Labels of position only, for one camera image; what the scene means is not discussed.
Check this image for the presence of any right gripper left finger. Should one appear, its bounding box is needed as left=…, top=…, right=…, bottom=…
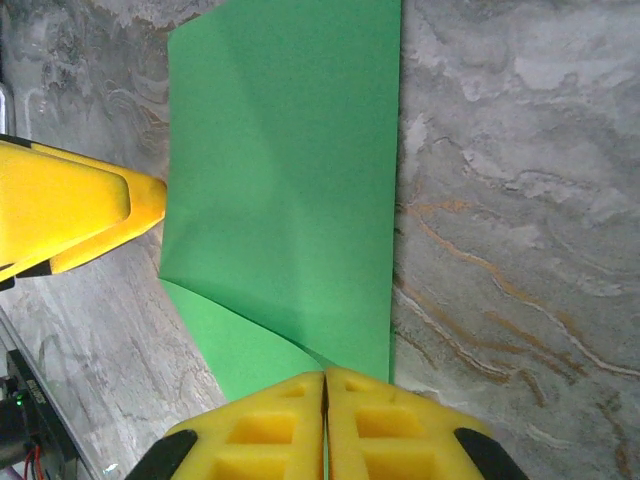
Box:
left=124, top=370, right=326, bottom=480

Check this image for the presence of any aluminium mounting rail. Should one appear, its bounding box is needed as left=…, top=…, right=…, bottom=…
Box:
left=0, top=304, right=99, bottom=480

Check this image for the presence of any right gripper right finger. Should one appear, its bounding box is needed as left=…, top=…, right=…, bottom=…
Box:
left=324, top=367, right=526, bottom=480

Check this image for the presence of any green square paper sheet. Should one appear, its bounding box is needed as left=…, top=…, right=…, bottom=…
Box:
left=158, top=0, right=404, bottom=404

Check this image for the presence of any red black wire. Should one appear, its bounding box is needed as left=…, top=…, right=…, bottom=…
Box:
left=22, top=442, right=51, bottom=480

